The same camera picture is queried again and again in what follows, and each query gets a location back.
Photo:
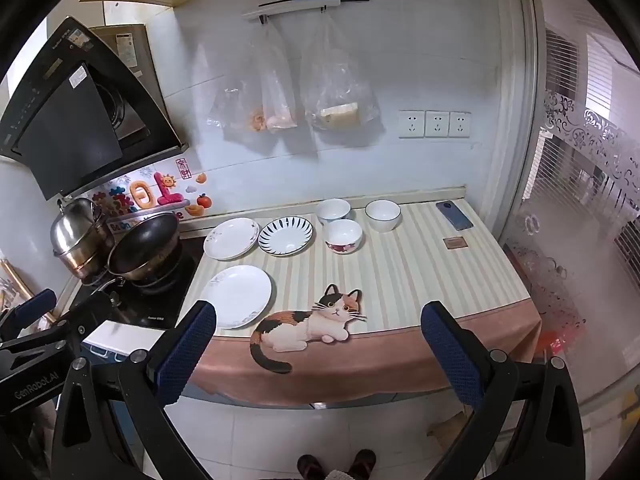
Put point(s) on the white bowl red flowers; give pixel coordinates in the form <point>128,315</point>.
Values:
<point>343,235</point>

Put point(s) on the black induction cooktop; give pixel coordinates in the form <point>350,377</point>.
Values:
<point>165,300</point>

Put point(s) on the colourful wall sticker sheet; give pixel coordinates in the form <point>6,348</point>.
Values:
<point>145,195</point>

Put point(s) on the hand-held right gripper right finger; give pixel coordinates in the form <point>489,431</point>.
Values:
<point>450,355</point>

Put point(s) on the large white plate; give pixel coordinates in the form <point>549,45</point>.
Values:
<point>235,296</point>

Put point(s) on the steel pot with lid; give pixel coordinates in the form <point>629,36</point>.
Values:
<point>75,235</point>

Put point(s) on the white wall socket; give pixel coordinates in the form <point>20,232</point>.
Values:
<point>411,124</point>
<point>436,124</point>
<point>460,124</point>

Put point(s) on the white wall hook rail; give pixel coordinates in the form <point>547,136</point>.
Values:
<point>290,7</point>

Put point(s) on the white floral plate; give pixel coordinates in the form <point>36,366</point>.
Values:
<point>230,240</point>

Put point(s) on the blue striped plate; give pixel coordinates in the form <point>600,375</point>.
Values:
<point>285,235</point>

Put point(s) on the gold frame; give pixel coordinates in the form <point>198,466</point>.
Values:
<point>12,280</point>

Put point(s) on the clear plastic bag with snacks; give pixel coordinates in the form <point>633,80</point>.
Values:
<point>265,90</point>

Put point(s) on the black frying pan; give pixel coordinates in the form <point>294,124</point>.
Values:
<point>145,245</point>

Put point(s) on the red toy fruit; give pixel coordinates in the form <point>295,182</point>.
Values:
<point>203,201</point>

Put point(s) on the white bowl blue pattern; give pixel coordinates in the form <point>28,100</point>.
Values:
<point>332,208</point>

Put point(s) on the dark slipper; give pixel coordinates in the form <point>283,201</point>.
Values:
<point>362,464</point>
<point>311,467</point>

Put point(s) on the patterned glass sliding door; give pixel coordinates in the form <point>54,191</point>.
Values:
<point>575,210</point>

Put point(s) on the clear plastic bag with block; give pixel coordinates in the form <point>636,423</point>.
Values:
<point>335,85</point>

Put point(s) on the white bowl blue rim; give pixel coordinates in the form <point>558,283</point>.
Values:
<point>382,215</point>

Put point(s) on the golden ingot wall sticker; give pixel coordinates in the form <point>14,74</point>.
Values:
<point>194,210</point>

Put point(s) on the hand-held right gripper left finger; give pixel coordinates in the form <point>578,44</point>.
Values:
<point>186,350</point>

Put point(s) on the small brown card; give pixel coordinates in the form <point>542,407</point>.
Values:
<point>455,242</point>

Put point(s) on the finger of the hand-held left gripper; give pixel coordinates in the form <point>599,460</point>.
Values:
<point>85,312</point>
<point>35,305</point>

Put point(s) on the black range hood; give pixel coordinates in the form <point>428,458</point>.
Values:
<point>75,125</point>

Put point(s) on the striped cat print tablecloth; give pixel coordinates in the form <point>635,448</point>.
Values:
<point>400,280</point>

